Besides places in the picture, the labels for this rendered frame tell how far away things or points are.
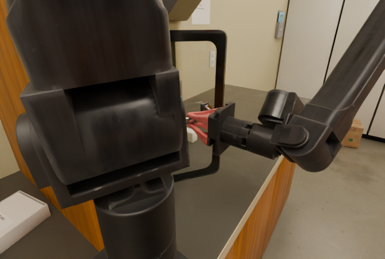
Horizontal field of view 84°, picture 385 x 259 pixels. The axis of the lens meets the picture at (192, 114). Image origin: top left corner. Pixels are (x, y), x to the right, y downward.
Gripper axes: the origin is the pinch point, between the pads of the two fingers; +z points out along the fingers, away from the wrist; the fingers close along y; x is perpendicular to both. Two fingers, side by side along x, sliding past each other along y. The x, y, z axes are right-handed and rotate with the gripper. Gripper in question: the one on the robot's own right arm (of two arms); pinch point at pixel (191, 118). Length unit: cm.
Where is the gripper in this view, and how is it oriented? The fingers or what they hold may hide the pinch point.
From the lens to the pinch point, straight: 49.0
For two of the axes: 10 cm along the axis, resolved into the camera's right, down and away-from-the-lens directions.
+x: -5.8, 3.1, -7.5
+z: -8.1, -2.3, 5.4
